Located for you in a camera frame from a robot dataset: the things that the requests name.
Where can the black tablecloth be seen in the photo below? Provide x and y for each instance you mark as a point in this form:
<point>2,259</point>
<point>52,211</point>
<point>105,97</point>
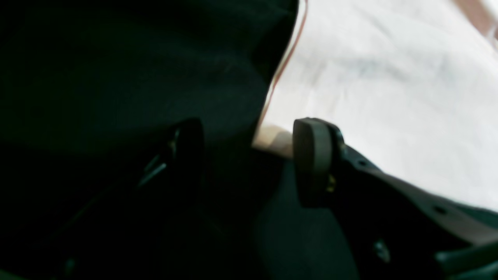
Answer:
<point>87,86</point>

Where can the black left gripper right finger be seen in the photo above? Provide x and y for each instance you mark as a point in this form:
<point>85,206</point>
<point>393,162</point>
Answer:
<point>395,231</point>

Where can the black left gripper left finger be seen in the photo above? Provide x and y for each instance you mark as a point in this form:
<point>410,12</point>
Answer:
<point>115,234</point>

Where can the light pink T-shirt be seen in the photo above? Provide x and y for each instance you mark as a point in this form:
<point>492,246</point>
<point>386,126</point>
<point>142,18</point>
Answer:
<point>412,85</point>

